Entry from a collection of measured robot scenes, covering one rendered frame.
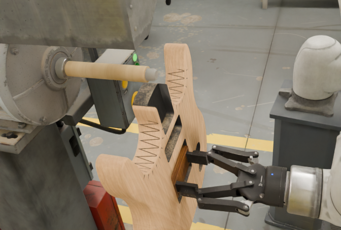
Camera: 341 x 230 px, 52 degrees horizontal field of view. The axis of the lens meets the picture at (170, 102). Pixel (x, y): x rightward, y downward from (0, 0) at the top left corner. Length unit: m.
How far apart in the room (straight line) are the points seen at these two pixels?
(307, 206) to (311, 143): 0.86
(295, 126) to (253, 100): 1.29
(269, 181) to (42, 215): 0.67
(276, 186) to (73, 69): 0.45
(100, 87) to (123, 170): 0.56
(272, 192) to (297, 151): 0.90
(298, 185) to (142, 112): 0.30
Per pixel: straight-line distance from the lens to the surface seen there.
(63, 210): 1.19
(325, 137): 1.50
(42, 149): 1.04
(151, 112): 0.58
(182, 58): 0.70
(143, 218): 0.65
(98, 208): 1.33
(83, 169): 1.29
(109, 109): 1.07
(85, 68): 0.73
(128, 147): 2.45
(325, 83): 1.42
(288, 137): 1.53
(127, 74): 0.69
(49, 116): 0.80
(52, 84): 0.77
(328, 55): 1.38
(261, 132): 2.46
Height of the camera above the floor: 1.59
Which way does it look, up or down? 35 degrees down
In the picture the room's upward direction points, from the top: 9 degrees counter-clockwise
